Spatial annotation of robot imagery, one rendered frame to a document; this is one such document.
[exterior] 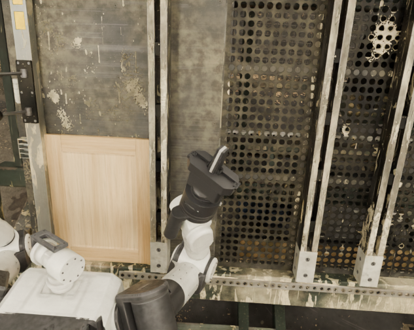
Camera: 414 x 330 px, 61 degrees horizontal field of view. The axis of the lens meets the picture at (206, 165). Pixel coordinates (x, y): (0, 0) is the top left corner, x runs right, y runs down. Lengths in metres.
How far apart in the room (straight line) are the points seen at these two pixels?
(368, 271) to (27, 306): 1.06
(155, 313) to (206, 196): 0.29
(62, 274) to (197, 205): 0.32
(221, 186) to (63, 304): 0.44
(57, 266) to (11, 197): 2.17
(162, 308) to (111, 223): 0.58
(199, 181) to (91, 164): 0.61
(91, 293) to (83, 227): 0.53
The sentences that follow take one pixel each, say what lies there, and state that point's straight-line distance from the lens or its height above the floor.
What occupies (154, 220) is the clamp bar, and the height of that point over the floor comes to 1.10.
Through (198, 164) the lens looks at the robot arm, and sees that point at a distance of 0.73.
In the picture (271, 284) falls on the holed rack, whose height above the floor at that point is 0.89.
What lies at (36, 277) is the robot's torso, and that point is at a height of 1.33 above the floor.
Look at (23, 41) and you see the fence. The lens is 1.28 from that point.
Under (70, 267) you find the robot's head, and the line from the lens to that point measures 0.84.
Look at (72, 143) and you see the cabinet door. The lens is 1.29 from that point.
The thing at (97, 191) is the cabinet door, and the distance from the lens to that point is 1.32.
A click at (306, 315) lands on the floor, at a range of 2.32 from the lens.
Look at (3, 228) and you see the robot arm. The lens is 1.20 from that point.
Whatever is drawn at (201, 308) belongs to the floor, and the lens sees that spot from 2.26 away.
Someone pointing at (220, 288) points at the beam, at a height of 0.85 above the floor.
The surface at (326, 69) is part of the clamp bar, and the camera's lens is 1.12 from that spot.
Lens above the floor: 2.16
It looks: 51 degrees down
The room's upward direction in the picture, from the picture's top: straight up
